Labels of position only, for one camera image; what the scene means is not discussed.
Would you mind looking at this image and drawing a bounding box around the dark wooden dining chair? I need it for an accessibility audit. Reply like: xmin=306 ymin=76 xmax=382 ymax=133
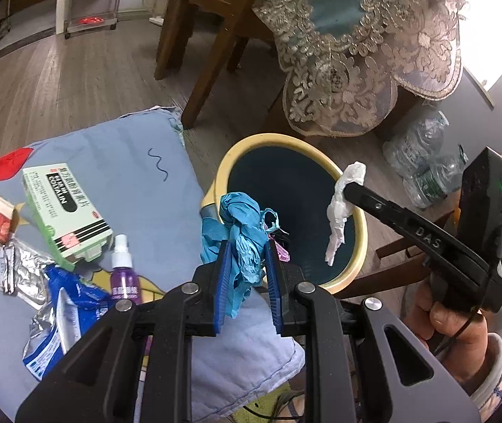
xmin=154 ymin=0 xmax=274 ymax=130

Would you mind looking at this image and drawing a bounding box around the purple spray bottle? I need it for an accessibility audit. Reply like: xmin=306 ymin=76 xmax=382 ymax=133
xmin=110 ymin=234 xmax=143 ymax=305

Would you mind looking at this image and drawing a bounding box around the blue cartoon printed blanket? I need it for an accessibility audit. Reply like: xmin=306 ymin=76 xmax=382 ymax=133
xmin=0 ymin=106 xmax=307 ymax=419

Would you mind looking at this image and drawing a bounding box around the white tissue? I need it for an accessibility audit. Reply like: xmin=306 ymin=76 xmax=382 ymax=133
xmin=325 ymin=161 xmax=367 ymax=267

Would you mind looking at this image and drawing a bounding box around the blue bin with yellow rim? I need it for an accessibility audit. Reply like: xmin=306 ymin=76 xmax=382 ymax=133
xmin=202 ymin=133 xmax=368 ymax=294

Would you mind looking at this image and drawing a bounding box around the blue snack packet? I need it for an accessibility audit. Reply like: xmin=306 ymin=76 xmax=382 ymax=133
xmin=22 ymin=264 xmax=117 ymax=382

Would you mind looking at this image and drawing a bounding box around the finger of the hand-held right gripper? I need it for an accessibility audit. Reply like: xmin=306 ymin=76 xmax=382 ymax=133
xmin=343 ymin=180 xmax=412 ymax=236

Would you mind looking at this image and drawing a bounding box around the person's right forearm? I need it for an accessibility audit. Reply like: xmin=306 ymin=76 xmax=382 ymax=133
xmin=449 ymin=332 xmax=502 ymax=423

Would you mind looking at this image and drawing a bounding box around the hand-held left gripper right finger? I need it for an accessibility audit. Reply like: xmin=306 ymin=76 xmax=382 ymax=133
xmin=264 ymin=239 xmax=483 ymax=423

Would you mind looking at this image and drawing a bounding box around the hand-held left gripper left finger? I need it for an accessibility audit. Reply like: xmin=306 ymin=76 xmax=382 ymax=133
xmin=15 ymin=238 xmax=232 ymax=423

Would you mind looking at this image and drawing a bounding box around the person's right hand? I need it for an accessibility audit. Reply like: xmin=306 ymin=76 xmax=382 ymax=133
xmin=403 ymin=273 xmax=490 ymax=384

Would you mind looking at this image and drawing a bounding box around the silver foil wrapper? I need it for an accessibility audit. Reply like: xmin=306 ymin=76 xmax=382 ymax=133
xmin=0 ymin=238 xmax=60 ymax=309

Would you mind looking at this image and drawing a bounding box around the teal tablecloth with lace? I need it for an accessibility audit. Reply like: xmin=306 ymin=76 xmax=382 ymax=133
xmin=143 ymin=0 xmax=465 ymax=137

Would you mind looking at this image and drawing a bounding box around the green medicine box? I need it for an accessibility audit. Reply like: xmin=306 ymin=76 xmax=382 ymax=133
xmin=22 ymin=163 xmax=115 ymax=271

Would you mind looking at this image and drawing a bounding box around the clear plastic bottle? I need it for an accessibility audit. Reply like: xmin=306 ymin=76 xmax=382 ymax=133
xmin=403 ymin=150 xmax=470 ymax=210
xmin=383 ymin=110 xmax=450 ymax=181

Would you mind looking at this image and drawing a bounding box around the white storage cart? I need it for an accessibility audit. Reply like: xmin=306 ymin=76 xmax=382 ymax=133
xmin=63 ymin=0 xmax=128 ymax=38

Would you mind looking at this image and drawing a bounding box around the blue face mask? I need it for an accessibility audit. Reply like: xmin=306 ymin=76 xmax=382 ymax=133
xmin=200 ymin=191 xmax=278 ymax=320

